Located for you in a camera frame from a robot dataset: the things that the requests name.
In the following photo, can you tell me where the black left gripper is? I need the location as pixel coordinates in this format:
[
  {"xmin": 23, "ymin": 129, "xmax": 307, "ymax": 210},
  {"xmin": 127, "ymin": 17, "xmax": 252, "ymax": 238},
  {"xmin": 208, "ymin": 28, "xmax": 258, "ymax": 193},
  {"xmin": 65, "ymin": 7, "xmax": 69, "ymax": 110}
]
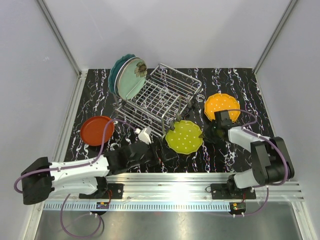
[{"xmin": 128, "ymin": 137, "xmax": 177, "ymax": 169}]

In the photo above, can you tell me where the lime green dotted plate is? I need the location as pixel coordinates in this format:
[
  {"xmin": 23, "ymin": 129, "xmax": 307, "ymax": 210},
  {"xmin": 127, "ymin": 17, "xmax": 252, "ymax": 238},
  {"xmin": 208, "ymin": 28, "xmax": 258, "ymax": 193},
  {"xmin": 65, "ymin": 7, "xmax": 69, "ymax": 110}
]
[{"xmin": 165, "ymin": 120, "xmax": 203, "ymax": 155}]

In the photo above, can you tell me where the orange dotted scalloped plate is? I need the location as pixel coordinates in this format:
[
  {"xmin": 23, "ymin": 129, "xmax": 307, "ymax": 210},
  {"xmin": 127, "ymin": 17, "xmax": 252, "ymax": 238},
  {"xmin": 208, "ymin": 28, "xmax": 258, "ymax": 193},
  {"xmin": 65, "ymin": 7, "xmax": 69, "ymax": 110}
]
[{"xmin": 204, "ymin": 93, "xmax": 241, "ymax": 123}]

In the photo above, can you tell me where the white plate green rim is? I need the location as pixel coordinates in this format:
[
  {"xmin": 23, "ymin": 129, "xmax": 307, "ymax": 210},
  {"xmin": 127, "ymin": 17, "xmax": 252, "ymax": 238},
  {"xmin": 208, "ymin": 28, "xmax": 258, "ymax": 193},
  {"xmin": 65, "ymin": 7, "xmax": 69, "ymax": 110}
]
[{"xmin": 114, "ymin": 56, "xmax": 138, "ymax": 97}]

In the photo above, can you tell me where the light green flower plate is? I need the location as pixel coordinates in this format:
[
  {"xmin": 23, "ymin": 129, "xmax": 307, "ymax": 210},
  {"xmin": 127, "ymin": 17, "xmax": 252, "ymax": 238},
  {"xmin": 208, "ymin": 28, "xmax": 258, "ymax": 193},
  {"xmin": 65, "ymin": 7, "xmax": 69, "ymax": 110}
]
[{"xmin": 117, "ymin": 58, "xmax": 148, "ymax": 100}]

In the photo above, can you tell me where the teal scalloped plate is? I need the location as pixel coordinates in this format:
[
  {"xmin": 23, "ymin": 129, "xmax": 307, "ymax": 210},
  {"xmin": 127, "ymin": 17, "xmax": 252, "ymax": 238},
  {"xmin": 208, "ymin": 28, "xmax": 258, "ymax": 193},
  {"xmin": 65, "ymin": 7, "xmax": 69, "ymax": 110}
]
[{"xmin": 108, "ymin": 53, "xmax": 136, "ymax": 94}]

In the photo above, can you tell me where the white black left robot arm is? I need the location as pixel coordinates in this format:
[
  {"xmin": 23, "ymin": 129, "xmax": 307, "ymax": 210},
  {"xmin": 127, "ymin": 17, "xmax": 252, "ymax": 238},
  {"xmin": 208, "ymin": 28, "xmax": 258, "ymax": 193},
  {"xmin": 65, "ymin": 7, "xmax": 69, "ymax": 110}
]
[{"xmin": 18, "ymin": 141, "xmax": 170, "ymax": 206}]

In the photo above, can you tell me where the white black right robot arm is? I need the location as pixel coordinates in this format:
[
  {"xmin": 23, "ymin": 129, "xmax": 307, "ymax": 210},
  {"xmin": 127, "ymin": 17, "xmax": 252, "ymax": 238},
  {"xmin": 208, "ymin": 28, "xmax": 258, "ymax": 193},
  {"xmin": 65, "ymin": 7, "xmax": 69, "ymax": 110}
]
[{"xmin": 199, "ymin": 110, "xmax": 295, "ymax": 201}]

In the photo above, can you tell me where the right small circuit board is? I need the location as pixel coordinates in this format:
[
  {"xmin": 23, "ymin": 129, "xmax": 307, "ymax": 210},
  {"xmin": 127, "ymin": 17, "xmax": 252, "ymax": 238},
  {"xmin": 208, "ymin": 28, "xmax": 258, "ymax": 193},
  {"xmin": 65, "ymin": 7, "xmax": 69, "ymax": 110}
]
[{"xmin": 231, "ymin": 202, "xmax": 247, "ymax": 212}]

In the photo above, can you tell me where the small circuit board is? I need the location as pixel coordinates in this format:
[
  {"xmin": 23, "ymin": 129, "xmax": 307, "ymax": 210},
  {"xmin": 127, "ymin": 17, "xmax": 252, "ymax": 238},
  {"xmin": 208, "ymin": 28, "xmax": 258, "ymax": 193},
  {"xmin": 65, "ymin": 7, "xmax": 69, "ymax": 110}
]
[
  {"xmin": 96, "ymin": 202, "xmax": 110, "ymax": 209},
  {"xmin": 231, "ymin": 202, "xmax": 247, "ymax": 212}
]

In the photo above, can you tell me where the orange round plastic plate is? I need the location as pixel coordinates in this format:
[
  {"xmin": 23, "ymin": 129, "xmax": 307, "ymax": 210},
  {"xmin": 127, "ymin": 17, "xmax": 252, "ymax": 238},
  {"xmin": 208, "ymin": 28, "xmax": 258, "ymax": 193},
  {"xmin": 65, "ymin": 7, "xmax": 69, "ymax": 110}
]
[{"xmin": 80, "ymin": 116, "xmax": 111, "ymax": 147}]

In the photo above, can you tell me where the left small circuit board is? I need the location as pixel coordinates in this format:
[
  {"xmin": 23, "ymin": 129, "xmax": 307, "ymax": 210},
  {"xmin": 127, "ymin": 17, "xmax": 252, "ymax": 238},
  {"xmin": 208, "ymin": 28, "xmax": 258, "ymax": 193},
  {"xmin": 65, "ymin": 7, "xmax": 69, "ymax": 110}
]
[{"xmin": 96, "ymin": 202, "xmax": 110, "ymax": 209}]

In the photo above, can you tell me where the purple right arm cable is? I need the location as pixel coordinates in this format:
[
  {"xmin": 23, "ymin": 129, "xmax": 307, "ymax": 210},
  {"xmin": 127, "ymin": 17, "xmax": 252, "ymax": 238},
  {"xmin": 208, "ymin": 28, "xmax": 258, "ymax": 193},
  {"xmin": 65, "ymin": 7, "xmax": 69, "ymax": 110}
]
[{"xmin": 224, "ymin": 108, "xmax": 288, "ymax": 216}]

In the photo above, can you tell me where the aluminium front mounting rail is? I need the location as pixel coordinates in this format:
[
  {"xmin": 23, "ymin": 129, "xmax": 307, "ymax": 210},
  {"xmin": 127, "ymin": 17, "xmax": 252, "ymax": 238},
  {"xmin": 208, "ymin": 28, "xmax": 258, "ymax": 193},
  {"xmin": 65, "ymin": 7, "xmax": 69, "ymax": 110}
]
[{"xmin": 35, "ymin": 173, "xmax": 304, "ymax": 212}]

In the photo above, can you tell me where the silver wire dish rack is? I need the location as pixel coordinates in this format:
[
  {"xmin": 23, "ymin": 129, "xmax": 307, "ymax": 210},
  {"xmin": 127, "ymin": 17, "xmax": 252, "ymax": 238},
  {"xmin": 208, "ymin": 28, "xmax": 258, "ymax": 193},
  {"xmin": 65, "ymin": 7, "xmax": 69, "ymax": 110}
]
[{"xmin": 114, "ymin": 63, "xmax": 202, "ymax": 139}]

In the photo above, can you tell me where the aluminium frame rail left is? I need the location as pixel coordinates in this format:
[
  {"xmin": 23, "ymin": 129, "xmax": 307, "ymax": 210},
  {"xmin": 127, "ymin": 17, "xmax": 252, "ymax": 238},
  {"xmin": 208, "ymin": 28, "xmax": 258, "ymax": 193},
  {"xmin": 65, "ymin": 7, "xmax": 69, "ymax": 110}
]
[{"xmin": 35, "ymin": 0, "xmax": 83, "ymax": 106}]

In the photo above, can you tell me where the aluminium frame post right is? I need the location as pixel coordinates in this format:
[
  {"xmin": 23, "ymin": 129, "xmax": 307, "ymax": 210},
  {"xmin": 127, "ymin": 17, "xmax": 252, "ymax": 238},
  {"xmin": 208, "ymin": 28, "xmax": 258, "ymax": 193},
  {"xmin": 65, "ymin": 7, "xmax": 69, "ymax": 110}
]
[{"xmin": 253, "ymin": 0, "xmax": 299, "ymax": 75}]

